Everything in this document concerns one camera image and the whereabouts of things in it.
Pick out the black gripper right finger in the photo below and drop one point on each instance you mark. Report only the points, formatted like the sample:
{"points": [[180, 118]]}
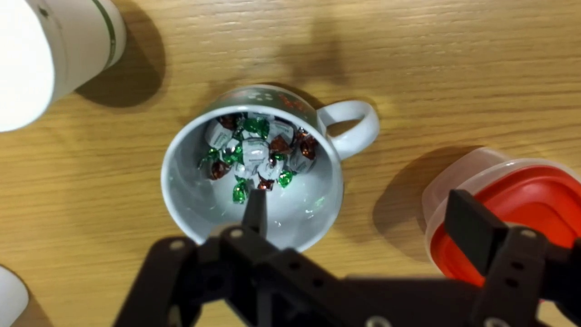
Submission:
{"points": [[478, 229]]}

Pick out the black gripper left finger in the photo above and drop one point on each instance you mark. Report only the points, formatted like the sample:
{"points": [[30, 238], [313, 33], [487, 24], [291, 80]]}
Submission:
{"points": [[255, 211]]}

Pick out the plain white cup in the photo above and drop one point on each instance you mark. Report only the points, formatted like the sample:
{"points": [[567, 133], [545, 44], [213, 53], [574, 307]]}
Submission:
{"points": [[37, 48], [10, 296]]}

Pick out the pile of wrapped candies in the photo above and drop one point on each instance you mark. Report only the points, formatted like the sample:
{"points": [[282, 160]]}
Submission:
{"points": [[260, 155]]}

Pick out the red-lid plastic container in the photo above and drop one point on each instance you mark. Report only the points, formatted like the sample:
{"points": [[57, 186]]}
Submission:
{"points": [[533, 193]]}

